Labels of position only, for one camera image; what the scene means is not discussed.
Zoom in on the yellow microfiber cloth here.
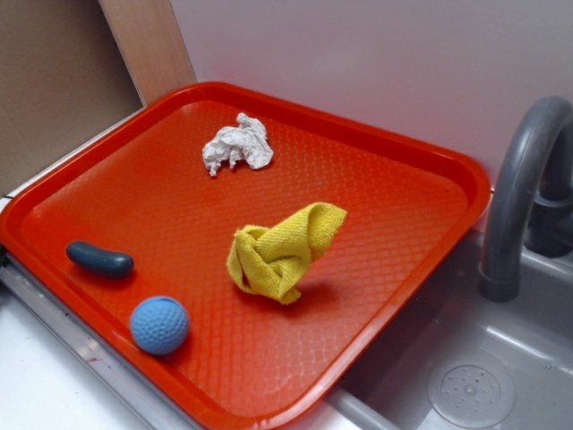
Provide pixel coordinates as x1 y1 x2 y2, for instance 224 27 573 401
227 202 347 305

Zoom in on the red plastic tray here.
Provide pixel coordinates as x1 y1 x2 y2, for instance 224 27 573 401
1 82 491 429

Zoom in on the crumpled white paper towel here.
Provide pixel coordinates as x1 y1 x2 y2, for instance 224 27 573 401
202 113 274 177

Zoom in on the blue dimpled ball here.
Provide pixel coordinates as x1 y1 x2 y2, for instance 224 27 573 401
129 297 191 356

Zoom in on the dark grey bean-shaped object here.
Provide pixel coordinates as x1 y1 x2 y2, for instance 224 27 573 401
65 241 134 280

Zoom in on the grey plastic sink basin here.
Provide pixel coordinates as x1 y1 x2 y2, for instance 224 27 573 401
328 233 572 429

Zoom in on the light wooden board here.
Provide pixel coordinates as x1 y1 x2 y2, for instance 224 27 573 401
99 0 196 106

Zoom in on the grey plastic faucet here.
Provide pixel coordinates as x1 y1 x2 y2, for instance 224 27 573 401
479 96 572 302

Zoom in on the brown cardboard panel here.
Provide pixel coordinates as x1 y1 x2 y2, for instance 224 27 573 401
1 1 141 194

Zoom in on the metal edge rail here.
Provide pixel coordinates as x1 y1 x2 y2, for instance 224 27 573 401
1 254 201 429

